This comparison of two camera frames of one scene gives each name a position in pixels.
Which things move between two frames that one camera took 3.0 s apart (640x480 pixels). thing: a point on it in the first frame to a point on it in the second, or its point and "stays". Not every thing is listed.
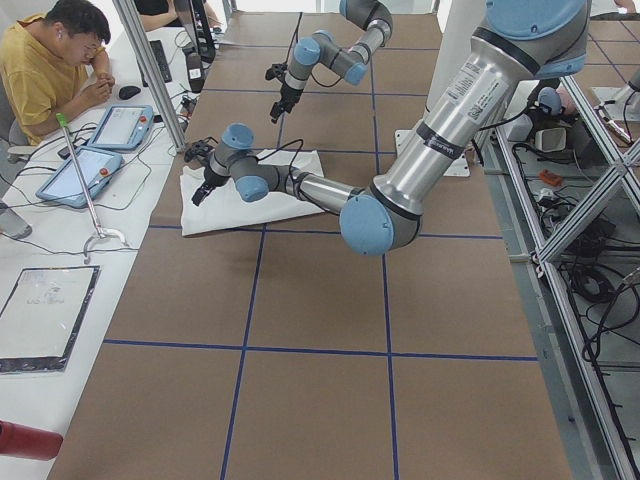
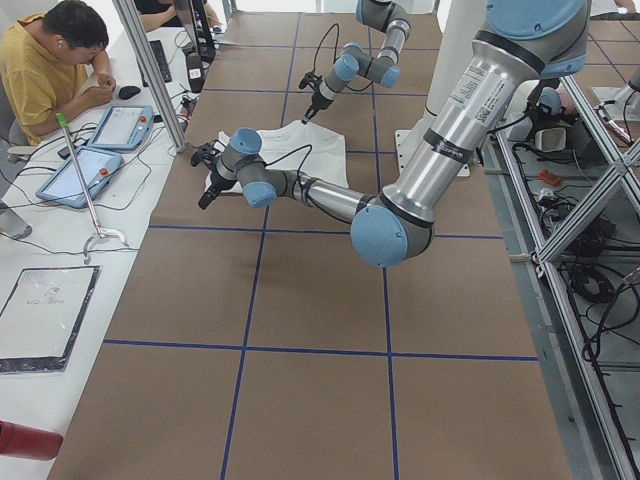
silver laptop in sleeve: [42, 317] stays
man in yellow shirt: [54, 63] stays
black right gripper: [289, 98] to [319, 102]
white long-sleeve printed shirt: [224, 208] to [299, 147]
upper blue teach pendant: [123, 126] stays
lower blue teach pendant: [65, 185] stays
